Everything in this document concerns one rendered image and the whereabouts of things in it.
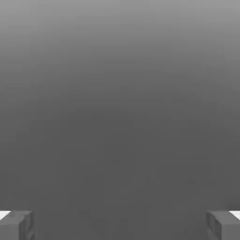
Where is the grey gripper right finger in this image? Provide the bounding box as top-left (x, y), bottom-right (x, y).
top-left (205, 210), bottom-right (240, 240)

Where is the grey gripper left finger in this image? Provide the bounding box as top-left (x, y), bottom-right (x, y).
top-left (0, 210), bottom-right (36, 240)

